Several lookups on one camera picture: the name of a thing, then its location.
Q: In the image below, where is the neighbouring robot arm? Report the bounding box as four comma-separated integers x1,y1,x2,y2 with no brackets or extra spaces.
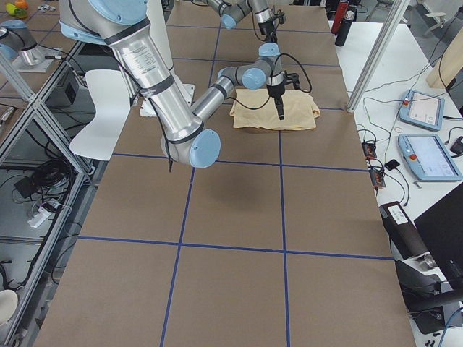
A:
1,20,51,73

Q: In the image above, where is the white power strip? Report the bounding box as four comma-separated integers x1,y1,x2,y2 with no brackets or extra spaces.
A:
27,207,53,228

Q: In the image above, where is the black bottle steel cap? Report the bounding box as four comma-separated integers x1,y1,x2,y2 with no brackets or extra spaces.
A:
334,10,355,47

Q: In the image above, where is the blue teach pendant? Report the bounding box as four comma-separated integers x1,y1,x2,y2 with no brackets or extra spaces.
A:
397,134,462,182
399,90,445,132

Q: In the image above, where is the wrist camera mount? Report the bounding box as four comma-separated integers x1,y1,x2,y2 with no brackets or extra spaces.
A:
272,10,286,25
284,71,300,90

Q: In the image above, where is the orange black circuit board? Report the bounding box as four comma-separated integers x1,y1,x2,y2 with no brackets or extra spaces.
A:
362,142,378,160

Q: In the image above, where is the white chair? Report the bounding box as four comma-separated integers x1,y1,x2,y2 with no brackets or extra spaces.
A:
69,69,130,161

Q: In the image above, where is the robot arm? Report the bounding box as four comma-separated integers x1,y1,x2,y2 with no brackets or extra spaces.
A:
59,1,286,168
203,0,286,43

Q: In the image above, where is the aluminium frame post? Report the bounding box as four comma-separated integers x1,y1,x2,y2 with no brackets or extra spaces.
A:
347,0,409,113

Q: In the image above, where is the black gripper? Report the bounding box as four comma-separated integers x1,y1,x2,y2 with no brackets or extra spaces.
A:
268,83,284,120
258,21,278,43

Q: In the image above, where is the black monitor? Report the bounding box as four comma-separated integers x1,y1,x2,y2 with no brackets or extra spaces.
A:
415,185,463,288

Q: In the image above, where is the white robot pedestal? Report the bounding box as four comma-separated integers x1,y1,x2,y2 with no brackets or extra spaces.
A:
146,0,195,106

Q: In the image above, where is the cream long-sleeve graphic shirt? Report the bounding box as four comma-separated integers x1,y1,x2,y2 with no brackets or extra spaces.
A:
229,89,320,130

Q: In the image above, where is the red bottle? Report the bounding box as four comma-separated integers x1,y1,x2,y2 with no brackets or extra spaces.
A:
331,0,349,35

